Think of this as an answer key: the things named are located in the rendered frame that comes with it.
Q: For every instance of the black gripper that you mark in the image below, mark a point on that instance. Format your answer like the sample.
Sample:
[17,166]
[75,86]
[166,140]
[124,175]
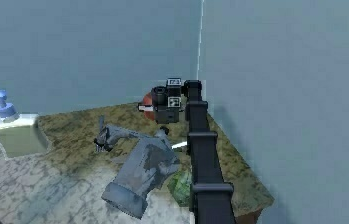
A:
[167,115]

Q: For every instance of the red apple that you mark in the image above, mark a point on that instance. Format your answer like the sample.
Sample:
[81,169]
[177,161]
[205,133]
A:
[147,99]

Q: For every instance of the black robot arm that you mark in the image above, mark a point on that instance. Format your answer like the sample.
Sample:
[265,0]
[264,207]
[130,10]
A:
[203,160]

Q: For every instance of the small white strip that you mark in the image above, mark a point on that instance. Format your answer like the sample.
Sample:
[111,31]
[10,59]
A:
[179,145]

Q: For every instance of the mottled stone kitchen counter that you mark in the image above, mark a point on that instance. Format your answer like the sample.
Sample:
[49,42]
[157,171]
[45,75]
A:
[75,133]

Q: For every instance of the green lettuce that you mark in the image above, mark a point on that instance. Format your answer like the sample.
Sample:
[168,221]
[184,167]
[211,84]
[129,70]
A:
[181,188]

